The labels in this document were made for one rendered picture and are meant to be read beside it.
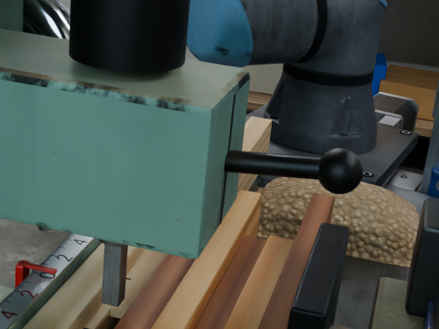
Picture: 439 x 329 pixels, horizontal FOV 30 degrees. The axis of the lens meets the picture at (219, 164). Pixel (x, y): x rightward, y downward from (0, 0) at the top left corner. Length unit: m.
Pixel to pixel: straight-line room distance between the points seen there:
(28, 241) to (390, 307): 2.16
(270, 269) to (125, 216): 0.10
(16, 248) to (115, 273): 2.10
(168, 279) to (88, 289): 0.04
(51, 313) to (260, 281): 0.10
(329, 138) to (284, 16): 0.17
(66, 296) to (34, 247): 2.08
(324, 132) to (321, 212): 0.56
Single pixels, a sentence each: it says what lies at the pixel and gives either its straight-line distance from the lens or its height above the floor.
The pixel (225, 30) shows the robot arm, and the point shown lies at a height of 0.98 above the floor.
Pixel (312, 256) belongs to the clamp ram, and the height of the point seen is 0.99.
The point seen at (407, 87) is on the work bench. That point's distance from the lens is 3.23.
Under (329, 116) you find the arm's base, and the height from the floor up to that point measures 0.87.
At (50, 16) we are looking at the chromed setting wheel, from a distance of 0.51.
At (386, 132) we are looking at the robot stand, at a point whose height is 0.82.
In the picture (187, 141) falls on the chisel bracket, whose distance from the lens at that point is 0.33.
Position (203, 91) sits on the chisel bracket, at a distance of 0.34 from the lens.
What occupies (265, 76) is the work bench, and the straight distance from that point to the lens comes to 3.27.
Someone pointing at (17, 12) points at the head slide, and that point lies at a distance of 0.46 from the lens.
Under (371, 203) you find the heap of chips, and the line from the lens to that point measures 0.61.
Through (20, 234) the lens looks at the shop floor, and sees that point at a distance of 2.57.
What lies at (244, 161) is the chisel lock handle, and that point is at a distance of 0.36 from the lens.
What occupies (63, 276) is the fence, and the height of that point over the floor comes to 0.95.
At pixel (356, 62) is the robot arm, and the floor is 0.93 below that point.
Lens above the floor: 1.17
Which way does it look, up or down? 21 degrees down
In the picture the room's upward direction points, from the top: 6 degrees clockwise
